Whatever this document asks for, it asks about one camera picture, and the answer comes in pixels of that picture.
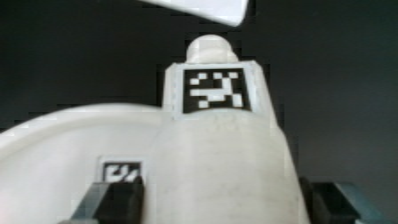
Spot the white L-shaped fence rail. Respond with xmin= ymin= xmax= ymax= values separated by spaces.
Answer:
xmin=141 ymin=0 xmax=248 ymax=27

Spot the white cylindrical table leg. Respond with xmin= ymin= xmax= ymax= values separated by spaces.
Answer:
xmin=143 ymin=35 xmax=308 ymax=224

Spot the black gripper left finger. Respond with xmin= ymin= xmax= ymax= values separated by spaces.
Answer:
xmin=69 ymin=176 xmax=143 ymax=224

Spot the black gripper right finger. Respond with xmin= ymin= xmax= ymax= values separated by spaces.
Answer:
xmin=298 ymin=177 xmax=385 ymax=224

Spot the white round table top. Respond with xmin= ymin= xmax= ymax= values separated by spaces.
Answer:
xmin=0 ymin=104 xmax=163 ymax=224

